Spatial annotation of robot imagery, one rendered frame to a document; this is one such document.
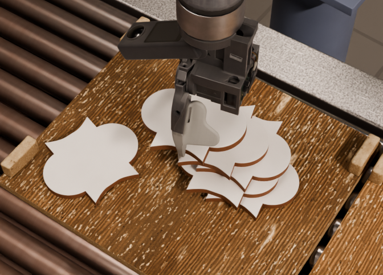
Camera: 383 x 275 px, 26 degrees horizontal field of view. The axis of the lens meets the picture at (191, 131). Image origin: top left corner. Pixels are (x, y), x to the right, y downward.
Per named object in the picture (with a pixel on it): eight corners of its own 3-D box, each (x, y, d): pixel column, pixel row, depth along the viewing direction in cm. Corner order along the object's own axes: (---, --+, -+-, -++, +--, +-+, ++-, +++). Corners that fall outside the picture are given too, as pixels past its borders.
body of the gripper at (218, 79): (236, 120, 99) (241, 56, 89) (170, 100, 101) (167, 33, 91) (257, 74, 103) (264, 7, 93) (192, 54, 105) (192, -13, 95)
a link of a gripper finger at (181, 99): (178, 139, 100) (190, 75, 96) (166, 135, 100) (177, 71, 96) (191, 122, 104) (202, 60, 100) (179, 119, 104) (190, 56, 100)
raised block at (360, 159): (366, 142, 117) (370, 131, 115) (378, 148, 116) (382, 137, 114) (346, 171, 114) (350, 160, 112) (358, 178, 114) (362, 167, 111)
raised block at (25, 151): (30, 144, 117) (27, 133, 115) (40, 150, 116) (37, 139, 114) (2, 173, 114) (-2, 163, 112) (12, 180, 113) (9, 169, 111)
